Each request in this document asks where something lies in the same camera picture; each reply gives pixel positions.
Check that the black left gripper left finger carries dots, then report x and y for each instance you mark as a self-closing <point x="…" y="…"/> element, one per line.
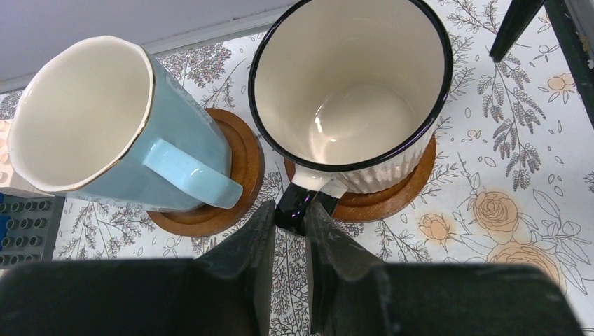
<point x="226" y="291"/>

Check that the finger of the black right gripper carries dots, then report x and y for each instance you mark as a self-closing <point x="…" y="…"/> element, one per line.
<point x="577" y="58"/>
<point x="518" y="16"/>

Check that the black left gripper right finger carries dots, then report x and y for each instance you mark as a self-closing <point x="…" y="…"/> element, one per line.
<point x="353" y="292"/>

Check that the brown wooden coaster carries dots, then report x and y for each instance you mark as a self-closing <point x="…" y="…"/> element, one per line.
<point x="364" y="207"/>
<point x="225" y="198"/>

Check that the white mug black rim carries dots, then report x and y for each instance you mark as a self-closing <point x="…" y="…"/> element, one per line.
<point x="349" y="91"/>

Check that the light blue mug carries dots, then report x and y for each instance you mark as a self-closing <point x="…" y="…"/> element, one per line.
<point x="89" y="117"/>

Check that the blue grey brick tower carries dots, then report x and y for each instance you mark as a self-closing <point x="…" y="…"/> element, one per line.
<point x="29" y="229"/>

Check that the aluminium frame rail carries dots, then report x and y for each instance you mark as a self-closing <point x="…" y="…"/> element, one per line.
<point x="33" y="32"/>

